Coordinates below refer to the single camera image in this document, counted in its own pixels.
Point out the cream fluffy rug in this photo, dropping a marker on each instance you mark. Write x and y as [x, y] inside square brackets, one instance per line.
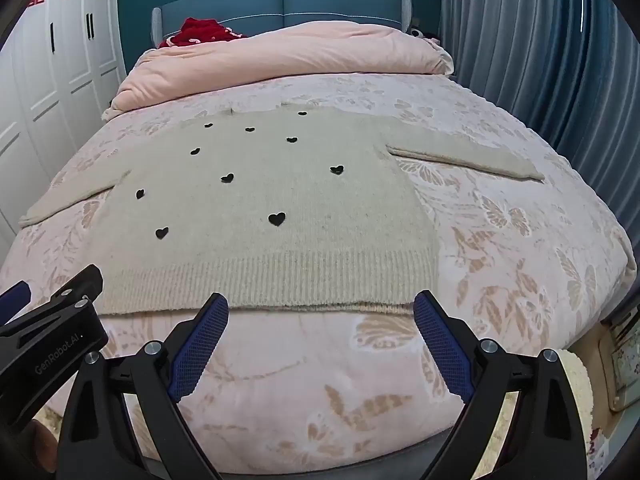
[575, 390]

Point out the red patterned pillow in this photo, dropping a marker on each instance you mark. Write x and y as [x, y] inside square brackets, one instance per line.
[197, 32]

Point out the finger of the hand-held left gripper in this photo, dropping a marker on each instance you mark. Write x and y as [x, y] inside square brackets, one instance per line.
[75, 290]
[12, 300]

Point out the blue-grey curtain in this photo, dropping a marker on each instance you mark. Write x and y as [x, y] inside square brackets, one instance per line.
[525, 60]

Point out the blue bed headboard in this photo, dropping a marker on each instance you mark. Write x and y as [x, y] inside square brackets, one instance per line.
[325, 5]

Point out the pink butterfly printed blanket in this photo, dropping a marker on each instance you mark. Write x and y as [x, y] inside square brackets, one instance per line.
[500, 260]

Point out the beige sweater with black hearts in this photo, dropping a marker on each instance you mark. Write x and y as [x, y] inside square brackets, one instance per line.
[280, 255]

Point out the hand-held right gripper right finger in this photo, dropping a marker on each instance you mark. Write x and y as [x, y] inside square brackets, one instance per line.
[442, 345]

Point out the white wardrobe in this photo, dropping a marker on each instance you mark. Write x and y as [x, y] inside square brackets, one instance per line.
[40, 85]

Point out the patterned storage box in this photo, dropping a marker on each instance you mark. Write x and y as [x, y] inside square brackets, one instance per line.
[622, 360]

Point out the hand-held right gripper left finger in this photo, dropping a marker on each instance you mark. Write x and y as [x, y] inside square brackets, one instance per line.
[200, 345]

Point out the pink quilt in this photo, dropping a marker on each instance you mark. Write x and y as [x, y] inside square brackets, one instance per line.
[300, 55]

